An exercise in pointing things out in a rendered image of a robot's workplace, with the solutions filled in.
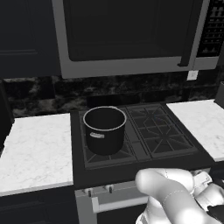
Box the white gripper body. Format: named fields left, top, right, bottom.
left=193, top=170, right=214, bottom=193

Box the black stove with grey front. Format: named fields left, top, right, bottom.
left=69, top=101, right=224, bottom=224

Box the dark block on worktop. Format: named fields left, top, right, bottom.
left=213, top=81, right=224, bottom=109

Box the black cooking pot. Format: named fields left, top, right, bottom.
left=82, top=106, right=128, bottom=157

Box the grey microwave oven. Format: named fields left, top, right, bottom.
left=52, top=0, right=224, bottom=80

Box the dark lower cupboard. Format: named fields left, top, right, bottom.
left=0, top=185, right=80, bottom=224

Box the dark cupboard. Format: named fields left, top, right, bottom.
left=0, top=185, right=80, bottom=224
left=0, top=0, right=62, bottom=80

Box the dark upper cupboard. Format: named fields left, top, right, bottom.
left=0, top=0, right=62, bottom=80

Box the grey oven door handle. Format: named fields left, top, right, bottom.
left=91, top=194, right=151, bottom=214

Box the white wall socket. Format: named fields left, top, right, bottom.
left=186, top=69, right=200, bottom=81

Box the dark microwave door handle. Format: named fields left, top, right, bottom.
left=178, top=0, right=204, bottom=67

